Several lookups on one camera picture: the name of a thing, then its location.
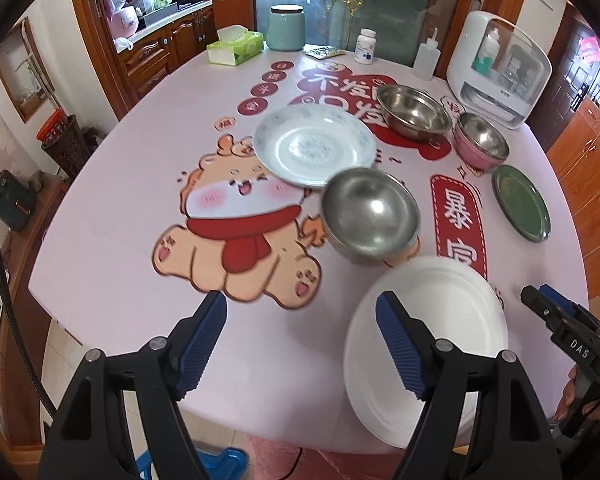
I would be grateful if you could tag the wooden framed wall niche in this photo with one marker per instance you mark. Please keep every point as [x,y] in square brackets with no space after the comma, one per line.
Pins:
[20,70]

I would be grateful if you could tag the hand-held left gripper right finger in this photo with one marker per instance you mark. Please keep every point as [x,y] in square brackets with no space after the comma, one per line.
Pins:
[400,352]

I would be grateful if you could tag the frosted glass door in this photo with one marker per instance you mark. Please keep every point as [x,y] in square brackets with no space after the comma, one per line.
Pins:
[330,15]

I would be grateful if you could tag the small patterned packet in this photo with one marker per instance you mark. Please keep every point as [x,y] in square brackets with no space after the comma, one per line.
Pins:
[322,52]

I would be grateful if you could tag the white pill bottle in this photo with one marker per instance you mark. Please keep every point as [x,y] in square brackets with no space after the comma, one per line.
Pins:
[365,47]

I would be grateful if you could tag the plain white plate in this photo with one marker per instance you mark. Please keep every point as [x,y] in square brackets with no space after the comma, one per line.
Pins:
[440,300]

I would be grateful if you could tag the blue plastic stool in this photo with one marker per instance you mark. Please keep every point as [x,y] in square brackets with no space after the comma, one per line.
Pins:
[220,462]

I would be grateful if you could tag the brown wicker basket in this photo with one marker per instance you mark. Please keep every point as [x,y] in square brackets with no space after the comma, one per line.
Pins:
[70,147]

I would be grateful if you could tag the green plate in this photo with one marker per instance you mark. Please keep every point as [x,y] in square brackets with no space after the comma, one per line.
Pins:
[520,202]

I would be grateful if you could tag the wooden side cabinet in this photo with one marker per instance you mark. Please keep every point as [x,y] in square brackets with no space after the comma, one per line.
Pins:
[590,170]

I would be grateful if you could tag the pink floral pot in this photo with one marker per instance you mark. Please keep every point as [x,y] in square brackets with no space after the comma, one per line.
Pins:
[126,19]

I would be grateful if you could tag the wooden kitchen cabinet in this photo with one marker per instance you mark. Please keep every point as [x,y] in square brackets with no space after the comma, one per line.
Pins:
[170,45]

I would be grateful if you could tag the white floral ceramic plate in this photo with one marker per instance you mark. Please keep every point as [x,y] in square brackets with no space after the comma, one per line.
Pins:
[312,147]

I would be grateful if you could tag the dark green box device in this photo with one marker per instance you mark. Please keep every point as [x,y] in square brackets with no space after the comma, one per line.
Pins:
[10,200]

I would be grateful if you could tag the white countertop sterilizer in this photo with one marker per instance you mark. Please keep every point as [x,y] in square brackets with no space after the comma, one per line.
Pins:
[500,75]

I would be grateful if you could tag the green tissue box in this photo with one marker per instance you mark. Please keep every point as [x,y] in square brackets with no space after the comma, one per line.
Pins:
[240,47]

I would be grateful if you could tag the pink steel-lined bowl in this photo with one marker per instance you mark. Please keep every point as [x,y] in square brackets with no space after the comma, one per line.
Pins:
[481,139]

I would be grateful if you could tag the clear squeeze bottle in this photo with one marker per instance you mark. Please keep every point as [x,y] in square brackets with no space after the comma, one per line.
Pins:
[426,60]

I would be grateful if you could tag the pink printed tablecloth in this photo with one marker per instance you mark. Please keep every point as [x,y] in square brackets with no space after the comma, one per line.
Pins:
[130,170]

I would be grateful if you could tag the shallow steel bowl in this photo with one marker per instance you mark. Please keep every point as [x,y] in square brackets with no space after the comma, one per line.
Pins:
[415,110]

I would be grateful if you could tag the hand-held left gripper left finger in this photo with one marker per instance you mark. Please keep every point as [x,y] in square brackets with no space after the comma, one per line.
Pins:
[200,347]

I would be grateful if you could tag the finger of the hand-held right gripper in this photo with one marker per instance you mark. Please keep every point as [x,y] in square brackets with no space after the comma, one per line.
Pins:
[540,302]

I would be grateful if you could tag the deep steel bowl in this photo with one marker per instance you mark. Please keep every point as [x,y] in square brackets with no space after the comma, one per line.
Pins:
[370,215]

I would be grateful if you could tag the mint green canister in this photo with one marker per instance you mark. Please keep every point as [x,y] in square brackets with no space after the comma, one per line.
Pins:
[286,27]

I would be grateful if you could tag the person's right hand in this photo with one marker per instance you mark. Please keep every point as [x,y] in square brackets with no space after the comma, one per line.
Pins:
[566,402]

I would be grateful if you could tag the red plastic basket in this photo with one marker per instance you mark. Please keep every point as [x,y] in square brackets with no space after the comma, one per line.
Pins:
[50,125]

